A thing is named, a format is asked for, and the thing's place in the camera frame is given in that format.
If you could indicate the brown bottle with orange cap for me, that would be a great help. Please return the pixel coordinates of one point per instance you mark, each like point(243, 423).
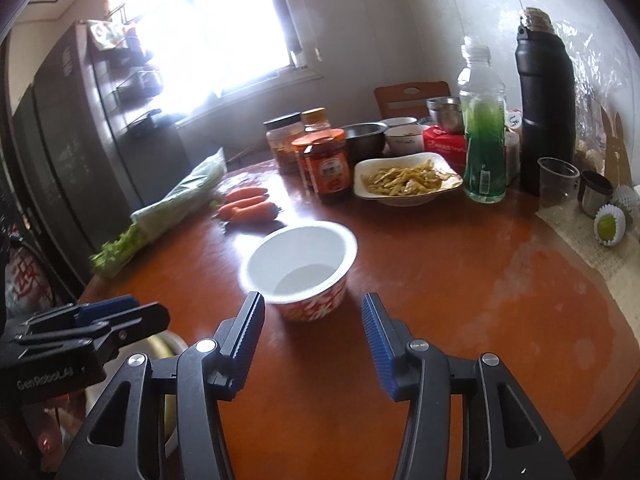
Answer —
point(316, 119)

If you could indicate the white plate with gold rim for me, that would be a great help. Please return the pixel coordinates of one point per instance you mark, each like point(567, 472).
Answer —
point(405, 199)

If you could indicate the small jar with white lid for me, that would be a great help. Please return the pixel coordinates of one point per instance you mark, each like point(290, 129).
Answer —
point(513, 140)

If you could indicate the crinkled clear plastic bag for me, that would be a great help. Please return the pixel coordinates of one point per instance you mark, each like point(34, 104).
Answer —
point(600, 70)

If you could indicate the orange carrot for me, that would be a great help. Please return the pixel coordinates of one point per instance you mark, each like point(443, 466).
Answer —
point(247, 193)
point(252, 212)
point(240, 204)

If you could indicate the steel thermos cap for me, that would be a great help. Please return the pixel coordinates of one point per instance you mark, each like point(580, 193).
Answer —
point(595, 195)

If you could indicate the dark grey refrigerator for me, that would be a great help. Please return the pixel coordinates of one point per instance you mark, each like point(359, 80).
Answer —
point(75, 160)

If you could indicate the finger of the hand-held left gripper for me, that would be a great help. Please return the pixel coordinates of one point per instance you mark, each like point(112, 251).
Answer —
point(135, 321)
point(107, 306)

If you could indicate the white foam net fruit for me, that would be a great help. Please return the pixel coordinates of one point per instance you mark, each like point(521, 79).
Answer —
point(627, 197)

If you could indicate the window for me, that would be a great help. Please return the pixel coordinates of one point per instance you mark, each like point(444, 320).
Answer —
point(200, 25)

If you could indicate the floral cloth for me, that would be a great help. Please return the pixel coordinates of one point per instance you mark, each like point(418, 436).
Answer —
point(110, 35)

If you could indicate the yellow stir-fried vegetables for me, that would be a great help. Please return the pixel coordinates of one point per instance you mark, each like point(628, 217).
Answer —
point(405, 175)

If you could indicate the red sauce jar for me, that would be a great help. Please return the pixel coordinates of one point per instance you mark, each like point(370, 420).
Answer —
point(299, 160)
point(327, 170)

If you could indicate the red patterned bowl white inside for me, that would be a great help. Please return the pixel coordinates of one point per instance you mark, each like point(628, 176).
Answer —
point(300, 260)

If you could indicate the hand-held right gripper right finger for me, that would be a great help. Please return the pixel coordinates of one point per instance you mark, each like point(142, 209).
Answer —
point(375, 341)

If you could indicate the celery bunch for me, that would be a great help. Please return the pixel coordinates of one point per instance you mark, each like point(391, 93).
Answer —
point(117, 252)

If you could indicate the wooden chair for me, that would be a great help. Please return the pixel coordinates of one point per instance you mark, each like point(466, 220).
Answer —
point(400, 100)

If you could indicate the plain white bowl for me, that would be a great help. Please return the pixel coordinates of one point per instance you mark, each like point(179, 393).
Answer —
point(400, 121)

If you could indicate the small steel bowl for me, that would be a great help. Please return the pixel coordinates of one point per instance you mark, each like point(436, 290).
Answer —
point(445, 112)

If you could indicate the red tissue box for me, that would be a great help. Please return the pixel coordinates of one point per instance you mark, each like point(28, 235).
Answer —
point(445, 150)

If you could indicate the glass jar with black lid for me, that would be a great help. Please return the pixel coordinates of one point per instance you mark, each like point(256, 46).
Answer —
point(282, 145)

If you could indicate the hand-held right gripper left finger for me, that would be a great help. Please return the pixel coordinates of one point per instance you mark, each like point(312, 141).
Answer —
point(252, 326)

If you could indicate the white printed bowl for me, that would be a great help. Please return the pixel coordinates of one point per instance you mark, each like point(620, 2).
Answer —
point(407, 142)

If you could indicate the green drink bottle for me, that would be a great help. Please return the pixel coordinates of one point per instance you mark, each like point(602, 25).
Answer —
point(482, 150)

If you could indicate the green fruit in foam net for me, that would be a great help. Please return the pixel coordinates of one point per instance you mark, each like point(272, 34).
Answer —
point(607, 227)

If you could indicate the red white patterned cloth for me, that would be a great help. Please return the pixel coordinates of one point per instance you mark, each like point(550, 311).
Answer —
point(30, 280)

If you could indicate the black thermos flask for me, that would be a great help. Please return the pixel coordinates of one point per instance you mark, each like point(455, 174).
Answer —
point(545, 110)

